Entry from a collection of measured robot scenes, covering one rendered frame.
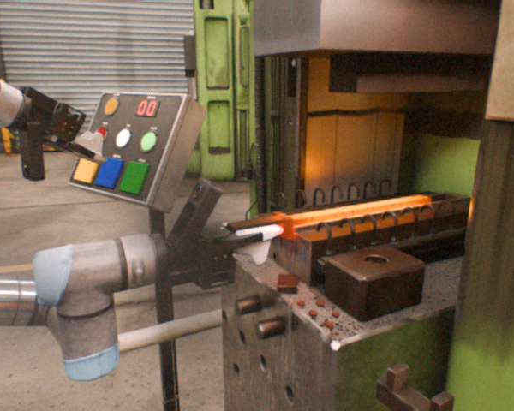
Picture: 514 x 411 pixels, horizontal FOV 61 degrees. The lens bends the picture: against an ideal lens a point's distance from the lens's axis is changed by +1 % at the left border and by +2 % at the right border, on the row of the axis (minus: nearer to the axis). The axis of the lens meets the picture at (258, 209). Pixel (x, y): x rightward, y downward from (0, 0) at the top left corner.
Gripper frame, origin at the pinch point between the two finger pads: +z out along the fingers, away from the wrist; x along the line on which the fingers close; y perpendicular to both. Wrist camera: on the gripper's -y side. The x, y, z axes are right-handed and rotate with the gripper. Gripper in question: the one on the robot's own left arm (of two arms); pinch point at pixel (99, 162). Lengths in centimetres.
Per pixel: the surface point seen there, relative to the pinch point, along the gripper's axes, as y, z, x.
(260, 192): 6.7, 30.3, -21.8
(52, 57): 221, 278, 672
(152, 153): 6.7, 10.3, -2.9
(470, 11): 37, 10, -65
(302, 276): -10, 8, -51
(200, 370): -62, 105, 36
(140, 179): -0.2, 9.5, -2.6
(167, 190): -0.5, 14.7, -6.9
